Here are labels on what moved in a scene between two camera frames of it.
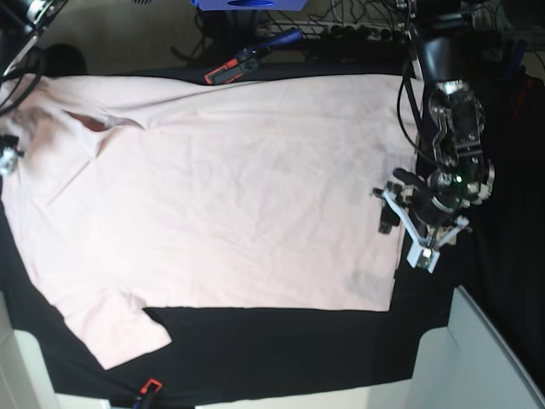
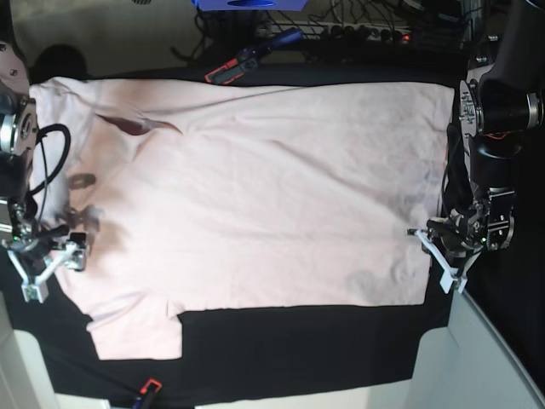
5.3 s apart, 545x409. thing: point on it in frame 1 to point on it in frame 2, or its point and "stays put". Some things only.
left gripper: (9, 153) to (34, 252)
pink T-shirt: (249, 192) stays put
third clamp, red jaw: (149, 382) stays put
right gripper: (431, 221) to (454, 244)
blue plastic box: (249, 4) stays put
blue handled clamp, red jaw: (248, 58) stays put
